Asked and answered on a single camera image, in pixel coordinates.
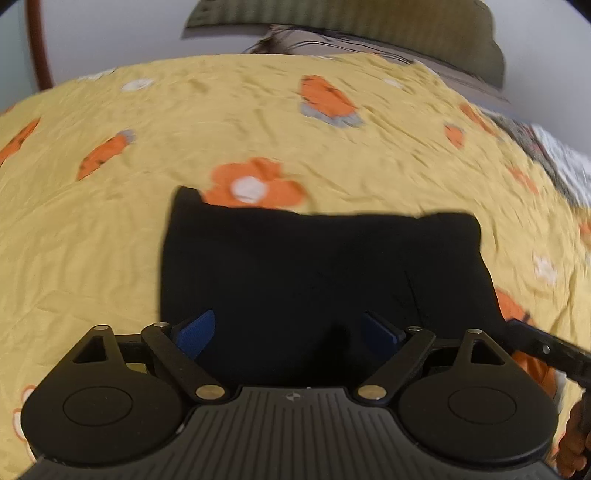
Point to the black pants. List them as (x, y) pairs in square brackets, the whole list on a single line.
[(300, 277)]

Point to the black and white striped cloth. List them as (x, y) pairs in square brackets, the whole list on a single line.
[(558, 157)]

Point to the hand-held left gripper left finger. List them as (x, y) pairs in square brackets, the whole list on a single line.
[(197, 333)]

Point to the person's right hand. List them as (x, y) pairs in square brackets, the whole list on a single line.
[(572, 443)]

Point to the brown wooden door frame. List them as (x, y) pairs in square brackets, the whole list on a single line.
[(39, 46)]

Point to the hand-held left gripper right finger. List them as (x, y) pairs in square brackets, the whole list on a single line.
[(382, 330)]

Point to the olive green pillow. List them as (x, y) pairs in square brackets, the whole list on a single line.
[(221, 18)]

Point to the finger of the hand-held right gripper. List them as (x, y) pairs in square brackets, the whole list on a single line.
[(549, 348)]

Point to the yellow floral blanket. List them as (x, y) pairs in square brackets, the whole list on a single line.
[(138, 221)]

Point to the grey patterned pillow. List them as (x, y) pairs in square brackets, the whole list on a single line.
[(323, 44)]

